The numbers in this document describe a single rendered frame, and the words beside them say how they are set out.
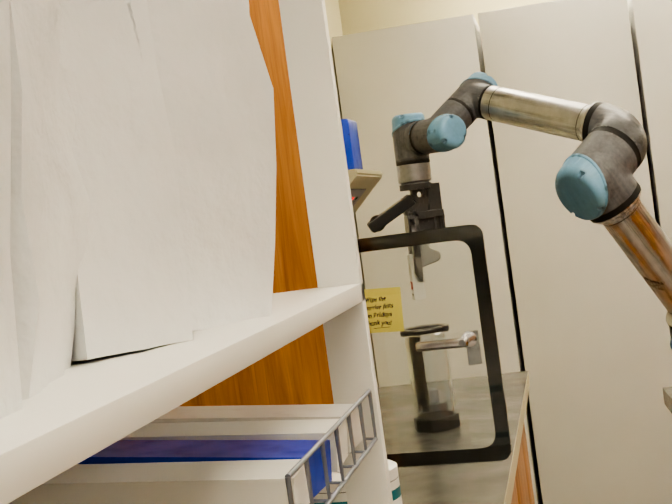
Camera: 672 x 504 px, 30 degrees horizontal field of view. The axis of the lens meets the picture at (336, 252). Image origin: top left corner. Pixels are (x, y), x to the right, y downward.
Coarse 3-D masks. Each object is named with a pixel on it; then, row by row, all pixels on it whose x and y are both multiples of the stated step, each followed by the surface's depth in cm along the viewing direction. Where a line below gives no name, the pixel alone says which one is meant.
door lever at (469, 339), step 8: (464, 336) 210; (472, 336) 209; (416, 344) 208; (424, 344) 207; (432, 344) 207; (440, 344) 206; (448, 344) 206; (456, 344) 205; (464, 344) 205; (472, 344) 209
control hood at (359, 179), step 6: (348, 174) 216; (354, 174) 216; (360, 174) 221; (366, 174) 227; (372, 174) 234; (378, 174) 242; (354, 180) 218; (360, 180) 224; (366, 180) 231; (372, 180) 238; (378, 180) 246; (354, 186) 223; (360, 186) 230; (366, 186) 237; (372, 186) 244; (366, 192) 242; (360, 198) 241; (360, 204) 247; (354, 210) 245
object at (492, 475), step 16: (512, 384) 326; (528, 384) 338; (512, 400) 301; (512, 416) 279; (512, 432) 260; (512, 448) 244; (464, 464) 235; (480, 464) 233; (496, 464) 231; (512, 464) 233; (400, 480) 229; (416, 480) 227; (432, 480) 225; (448, 480) 224; (464, 480) 222; (480, 480) 220; (496, 480) 218; (512, 480) 228; (416, 496) 214; (432, 496) 213; (448, 496) 211; (464, 496) 210; (480, 496) 208; (496, 496) 207
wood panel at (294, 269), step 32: (256, 0) 209; (256, 32) 209; (288, 96) 209; (288, 128) 209; (288, 160) 210; (288, 192) 210; (288, 224) 210; (288, 256) 210; (288, 288) 211; (288, 352) 211; (320, 352) 210; (224, 384) 213; (256, 384) 212; (288, 384) 211; (320, 384) 210
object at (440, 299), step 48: (384, 240) 214; (432, 240) 211; (480, 240) 208; (432, 288) 211; (480, 288) 208; (384, 336) 215; (432, 336) 212; (480, 336) 209; (384, 384) 215; (432, 384) 212; (480, 384) 210; (384, 432) 216; (432, 432) 213; (480, 432) 210
